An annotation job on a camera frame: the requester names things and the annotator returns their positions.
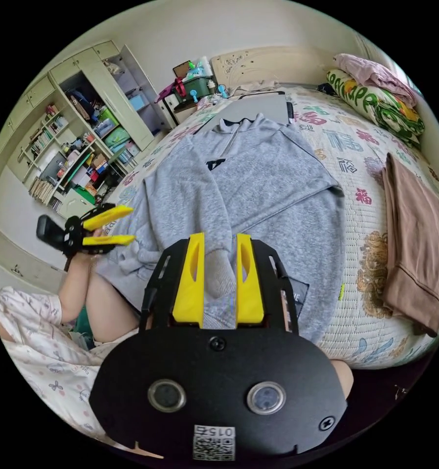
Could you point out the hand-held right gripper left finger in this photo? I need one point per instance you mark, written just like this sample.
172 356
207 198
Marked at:
190 285

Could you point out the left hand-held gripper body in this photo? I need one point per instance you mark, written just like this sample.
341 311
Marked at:
74 234

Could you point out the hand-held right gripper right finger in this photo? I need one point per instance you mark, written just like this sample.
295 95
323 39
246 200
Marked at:
249 285

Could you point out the gray long sleeve sweater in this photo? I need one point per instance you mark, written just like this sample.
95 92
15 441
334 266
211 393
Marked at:
256 183

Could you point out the person's left forearm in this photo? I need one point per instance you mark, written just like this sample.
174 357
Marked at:
73 296

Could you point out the person's left hand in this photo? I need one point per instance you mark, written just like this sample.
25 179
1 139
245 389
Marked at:
81 262

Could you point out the cream cupboard with shelves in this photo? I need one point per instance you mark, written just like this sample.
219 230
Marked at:
84 121

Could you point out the bed with printed quilt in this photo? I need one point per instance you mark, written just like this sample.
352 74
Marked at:
355 256

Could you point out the person's body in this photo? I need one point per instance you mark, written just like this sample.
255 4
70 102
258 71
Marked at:
40 351

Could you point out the cluttered bedside cabinet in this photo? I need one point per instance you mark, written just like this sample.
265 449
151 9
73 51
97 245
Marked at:
190 91

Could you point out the brown folded garment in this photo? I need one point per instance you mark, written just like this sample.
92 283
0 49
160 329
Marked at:
414 238

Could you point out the gray flat board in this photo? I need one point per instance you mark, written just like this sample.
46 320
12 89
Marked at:
252 106

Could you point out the beige garment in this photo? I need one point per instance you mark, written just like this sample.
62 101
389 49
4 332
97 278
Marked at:
256 86

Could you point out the green printed rolled blanket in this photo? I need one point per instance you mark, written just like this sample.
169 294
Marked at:
384 104

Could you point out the pink garment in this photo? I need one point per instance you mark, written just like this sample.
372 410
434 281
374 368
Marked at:
373 73

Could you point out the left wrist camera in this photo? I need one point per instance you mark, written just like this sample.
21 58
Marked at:
50 231

